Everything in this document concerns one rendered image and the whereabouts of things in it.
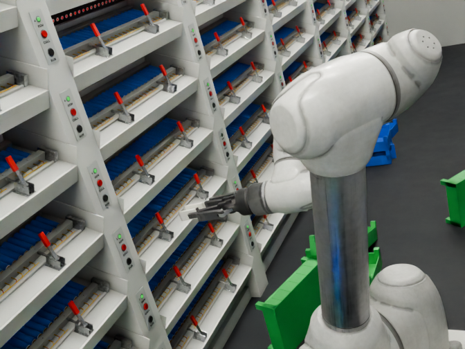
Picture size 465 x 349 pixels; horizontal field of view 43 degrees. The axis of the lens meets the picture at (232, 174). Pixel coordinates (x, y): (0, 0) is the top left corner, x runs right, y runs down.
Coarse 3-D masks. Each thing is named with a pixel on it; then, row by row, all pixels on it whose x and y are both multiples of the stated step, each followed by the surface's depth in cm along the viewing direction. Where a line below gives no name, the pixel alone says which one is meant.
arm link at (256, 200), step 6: (252, 186) 157; (258, 186) 156; (264, 186) 155; (252, 192) 156; (258, 192) 155; (252, 198) 155; (258, 198) 154; (264, 198) 153; (252, 204) 155; (258, 204) 155; (264, 204) 154; (252, 210) 156; (258, 210) 156; (264, 210) 155
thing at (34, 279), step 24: (48, 216) 151; (72, 216) 148; (96, 216) 146; (0, 240) 137; (24, 240) 140; (48, 240) 134; (72, 240) 144; (96, 240) 145; (0, 264) 131; (24, 264) 132; (48, 264) 135; (72, 264) 137; (0, 288) 126; (24, 288) 128; (48, 288) 130; (0, 312) 121; (24, 312) 124; (0, 336) 118
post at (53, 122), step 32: (32, 0) 131; (32, 32) 131; (32, 64) 133; (64, 64) 140; (32, 128) 141; (64, 128) 138; (96, 160) 147; (64, 192) 147; (96, 256) 153; (128, 288) 155; (128, 320) 159; (160, 320) 168
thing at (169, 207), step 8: (200, 176) 207; (192, 184) 202; (184, 192) 197; (176, 200) 192; (168, 208) 187; (152, 224) 179; (144, 232) 175; (136, 240) 171; (144, 240) 175; (136, 248) 171
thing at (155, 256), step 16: (192, 160) 214; (208, 176) 212; (224, 176) 212; (192, 192) 202; (176, 208) 192; (160, 224) 184; (176, 224) 185; (192, 224) 190; (160, 240) 177; (176, 240) 180; (144, 256) 169; (160, 256) 170; (144, 272) 162
